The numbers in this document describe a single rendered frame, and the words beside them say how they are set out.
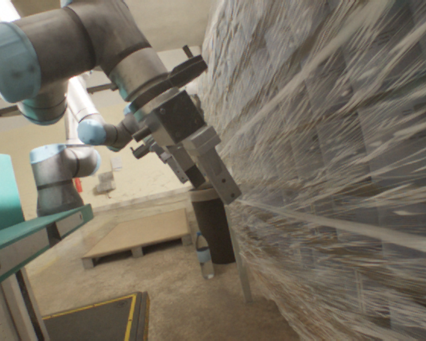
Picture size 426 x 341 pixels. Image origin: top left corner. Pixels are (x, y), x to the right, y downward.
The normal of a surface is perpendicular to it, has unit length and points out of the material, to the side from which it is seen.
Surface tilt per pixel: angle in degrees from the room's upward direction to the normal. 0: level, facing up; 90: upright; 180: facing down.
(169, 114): 97
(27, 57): 115
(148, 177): 90
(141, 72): 100
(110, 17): 94
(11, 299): 90
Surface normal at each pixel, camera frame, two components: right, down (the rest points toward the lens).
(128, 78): -0.12, 0.40
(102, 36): 0.78, 0.41
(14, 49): 0.65, 0.12
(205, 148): 0.35, 0.11
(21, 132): 0.11, 0.03
